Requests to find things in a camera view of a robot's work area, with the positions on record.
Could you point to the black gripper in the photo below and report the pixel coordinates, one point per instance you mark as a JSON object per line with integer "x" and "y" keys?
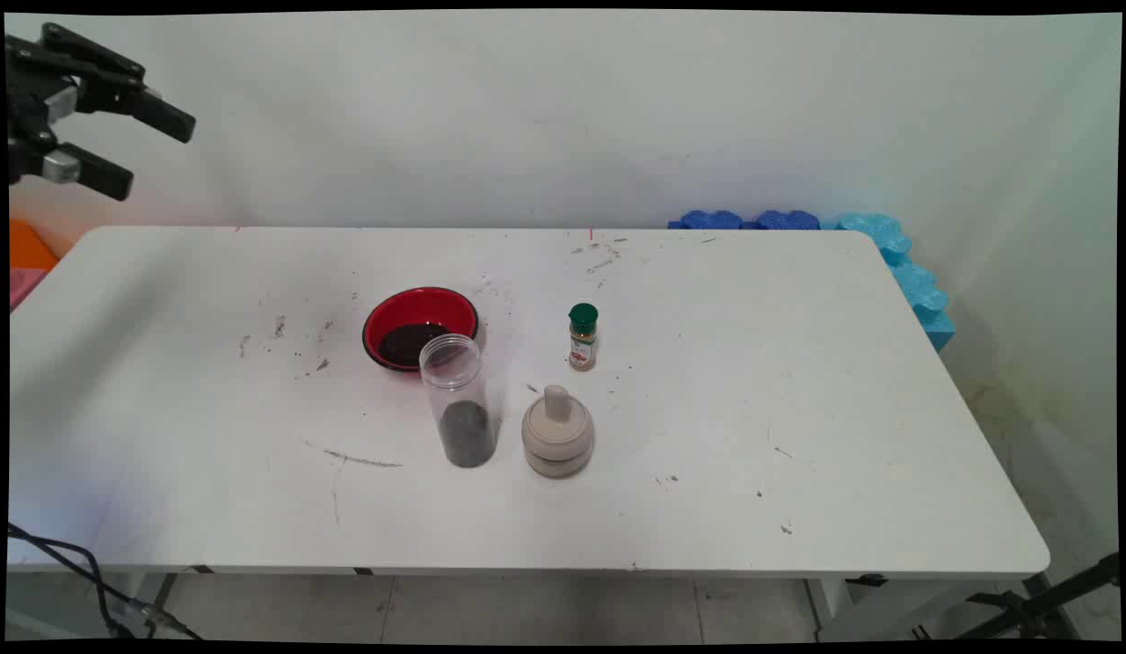
{"x": 23, "y": 100}

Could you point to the clear plastic jar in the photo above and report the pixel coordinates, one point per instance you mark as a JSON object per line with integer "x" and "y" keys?
{"x": 454, "y": 381}

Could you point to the black seeds heap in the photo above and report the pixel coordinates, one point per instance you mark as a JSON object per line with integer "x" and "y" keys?
{"x": 466, "y": 436}
{"x": 400, "y": 345}

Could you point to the orange foam block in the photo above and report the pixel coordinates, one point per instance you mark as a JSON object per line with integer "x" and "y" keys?
{"x": 27, "y": 247}

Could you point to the pink foam block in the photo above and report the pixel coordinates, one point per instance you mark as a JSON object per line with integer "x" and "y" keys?
{"x": 23, "y": 286}

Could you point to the red plastic bowl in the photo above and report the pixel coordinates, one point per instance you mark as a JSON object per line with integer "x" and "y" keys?
{"x": 390, "y": 313}

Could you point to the white table leg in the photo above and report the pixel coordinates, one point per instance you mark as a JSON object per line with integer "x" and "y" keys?
{"x": 150, "y": 599}
{"x": 831, "y": 599}

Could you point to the spice bottle green cap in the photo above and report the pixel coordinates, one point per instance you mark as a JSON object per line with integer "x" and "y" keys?
{"x": 582, "y": 341}

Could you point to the beige lidded grinder pot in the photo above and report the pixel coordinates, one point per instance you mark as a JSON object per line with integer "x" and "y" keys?
{"x": 557, "y": 440}

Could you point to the dark blue foam piece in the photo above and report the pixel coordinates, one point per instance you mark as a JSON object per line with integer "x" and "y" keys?
{"x": 708, "y": 220}
{"x": 788, "y": 220}

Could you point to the light blue foam mat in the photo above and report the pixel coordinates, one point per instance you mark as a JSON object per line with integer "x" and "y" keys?
{"x": 917, "y": 291}

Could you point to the black tripod legs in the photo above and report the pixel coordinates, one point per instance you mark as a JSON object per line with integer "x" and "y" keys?
{"x": 1044, "y": 599}

